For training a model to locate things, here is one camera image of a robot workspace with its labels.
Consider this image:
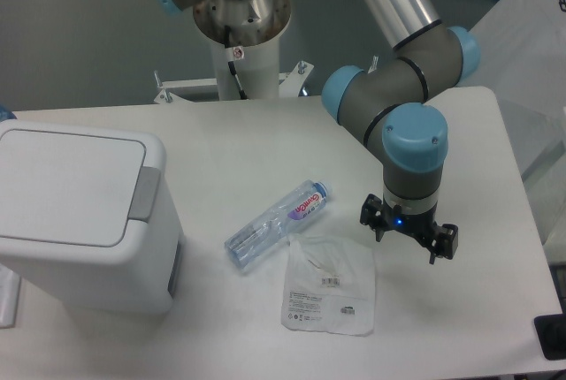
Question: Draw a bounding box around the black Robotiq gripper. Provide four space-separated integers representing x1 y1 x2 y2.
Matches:
360 194 458 264

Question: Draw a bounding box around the white push-lid trash can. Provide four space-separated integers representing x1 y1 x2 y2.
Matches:
1 120 184 314

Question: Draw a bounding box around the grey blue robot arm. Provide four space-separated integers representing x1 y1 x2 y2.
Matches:
158 0 480 260

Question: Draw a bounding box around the clear plastic packaging bag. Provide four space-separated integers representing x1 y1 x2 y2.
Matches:
281 234 376 336

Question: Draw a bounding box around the clear plastic water bottle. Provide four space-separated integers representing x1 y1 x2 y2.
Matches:
225 180 333 270

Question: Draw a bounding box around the black device at table edge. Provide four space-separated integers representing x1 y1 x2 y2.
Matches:
533 314 565 361

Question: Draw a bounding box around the white side table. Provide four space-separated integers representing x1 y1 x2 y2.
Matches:
464 0 565 255

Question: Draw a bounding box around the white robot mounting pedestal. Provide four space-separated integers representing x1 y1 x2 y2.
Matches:
152 0 379 105

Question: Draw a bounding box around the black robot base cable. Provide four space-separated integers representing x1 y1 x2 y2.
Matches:
223 25 248 100

